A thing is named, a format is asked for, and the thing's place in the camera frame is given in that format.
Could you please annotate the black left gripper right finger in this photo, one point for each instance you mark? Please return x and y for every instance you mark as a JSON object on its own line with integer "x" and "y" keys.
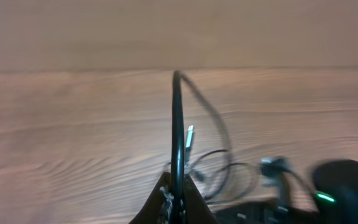
{"x": 196, "y": 209}

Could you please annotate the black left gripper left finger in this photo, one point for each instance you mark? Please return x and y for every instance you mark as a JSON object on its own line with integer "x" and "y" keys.
{"x": 150, "y": 212}

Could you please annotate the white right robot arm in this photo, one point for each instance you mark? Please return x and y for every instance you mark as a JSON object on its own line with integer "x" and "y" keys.
{"x": 335, "y": 195}

